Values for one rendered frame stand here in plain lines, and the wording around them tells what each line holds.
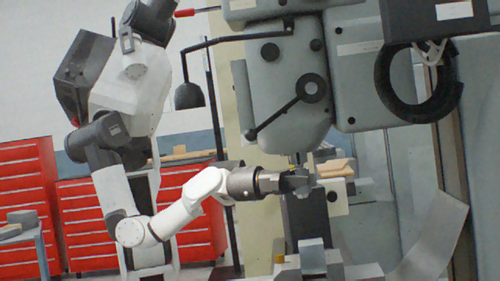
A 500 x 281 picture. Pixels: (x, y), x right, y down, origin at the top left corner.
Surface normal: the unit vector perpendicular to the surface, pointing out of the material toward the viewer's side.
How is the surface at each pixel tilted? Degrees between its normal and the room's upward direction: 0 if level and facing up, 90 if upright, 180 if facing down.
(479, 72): 90
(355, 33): 90
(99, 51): 58
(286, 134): 118
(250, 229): 90
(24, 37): 90
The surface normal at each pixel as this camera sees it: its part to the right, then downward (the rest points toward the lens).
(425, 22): -0.04, 0.06
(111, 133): 0.82, -0.33
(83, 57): 0.13, -0.51
